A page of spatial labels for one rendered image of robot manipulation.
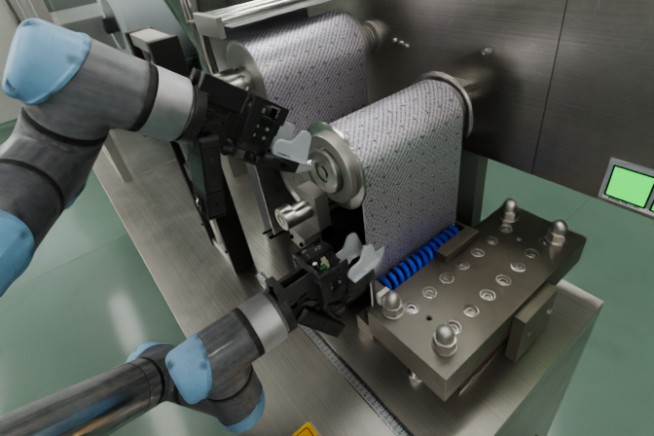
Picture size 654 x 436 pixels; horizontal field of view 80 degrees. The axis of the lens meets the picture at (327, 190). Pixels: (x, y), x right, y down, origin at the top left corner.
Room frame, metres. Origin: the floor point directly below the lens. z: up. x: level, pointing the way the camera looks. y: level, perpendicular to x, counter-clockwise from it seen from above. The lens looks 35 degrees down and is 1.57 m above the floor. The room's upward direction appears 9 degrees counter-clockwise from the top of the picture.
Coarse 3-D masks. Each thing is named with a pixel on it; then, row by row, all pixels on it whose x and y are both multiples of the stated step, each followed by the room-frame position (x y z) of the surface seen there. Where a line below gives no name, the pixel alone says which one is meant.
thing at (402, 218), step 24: (432, 168) 0.55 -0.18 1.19; (456, 168) 0.59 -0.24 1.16; (408, 192) 0.52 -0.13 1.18; (432, 192) 0.55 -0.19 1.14; (456, 192) 0.59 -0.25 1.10; (384, 216) 0.49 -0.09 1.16; (408, 216) 0.52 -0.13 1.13; (432, 216) 0.55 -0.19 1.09; (384, 240) 0.49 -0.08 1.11; (408, 240) 0.52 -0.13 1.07; (384, 264) 0.48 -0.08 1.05
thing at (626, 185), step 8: (616, 168) 0.45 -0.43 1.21; (616, 176) 0.45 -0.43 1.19; (624, 176) 0.44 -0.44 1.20; (632, 176) 0.44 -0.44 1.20; (640, 176) 0.43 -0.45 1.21; (616, 184) 0.45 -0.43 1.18; (624, 184) 0.44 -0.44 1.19; (632, 184) 0.43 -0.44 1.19; (640, 184) 0.43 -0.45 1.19; (648, 184) 0.42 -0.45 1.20; (608, 192) 0.45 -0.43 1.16; (616, 192) 0.45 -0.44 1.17; (624, 192) 0.44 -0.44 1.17; (632, 192) 0.43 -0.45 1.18; (640, 192) 0.42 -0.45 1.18; (648, 192) 0.42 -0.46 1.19; (632, 200) 0.43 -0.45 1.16; (640, 200) 0.42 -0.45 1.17
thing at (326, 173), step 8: (312, 152) 0.52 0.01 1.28; (320, 152) 0.50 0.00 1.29; (328, 152) 0.50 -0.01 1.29; (320, 160) 0.50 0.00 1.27; (328, 160) 0.49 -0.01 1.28; (320, 168) 0.51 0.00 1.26; (328, 168) 0.49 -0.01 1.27; (336, 168) 0.48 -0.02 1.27; (312, 176) 0.53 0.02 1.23; (320, 176) 0.52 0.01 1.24; (328, 176) 0.50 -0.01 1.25; (336, 176) 0.48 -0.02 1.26; (320, 184) 0.51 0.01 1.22; (328, 184) 0.49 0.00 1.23; (336, 184) 0.48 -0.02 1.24; (328, 192) 0.50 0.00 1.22; (336, 192) 0.48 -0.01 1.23
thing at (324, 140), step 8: (456, 96) 0.61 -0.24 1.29; (312, 136) 0.53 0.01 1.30; (320, 136) 0.51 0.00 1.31; (328, 136) 0.51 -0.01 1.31; (312, 144) 0.53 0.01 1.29; (320, 144) 0.52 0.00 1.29; (328, 144) 0.50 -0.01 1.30; (336, 144) 0.49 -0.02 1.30; (336, 152) 0.49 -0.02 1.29; (344, 152) 0.48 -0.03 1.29; (336, 160) 0.49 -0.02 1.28; (344, 160) 0.47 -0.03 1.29; (344, 168) 0.47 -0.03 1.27; (352, 168) 0.47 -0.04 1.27; (344, 176) 0.48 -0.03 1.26; (352, 176) 0.47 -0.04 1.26; (344, 184) 0.48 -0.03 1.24; (352, 184) 0.46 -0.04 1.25; (344, 192) 0.48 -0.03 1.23; (352, 192) 0.47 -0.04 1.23; (336, 200) 0.50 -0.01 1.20; (344, 200) 0.48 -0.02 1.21
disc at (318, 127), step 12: (312, 132) 0.55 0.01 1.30; (324, 132) 0.52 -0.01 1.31; (336, 132) 0.50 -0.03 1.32; (348, 144) 0.48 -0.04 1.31; (348, 156) 0.48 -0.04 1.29; (360, 168) 0.46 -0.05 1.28; (360, 180) 0.46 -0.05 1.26; (360, 192) 0.46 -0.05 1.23; (348, 204) 0.49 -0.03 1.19; (360, 204) 0.47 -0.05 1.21
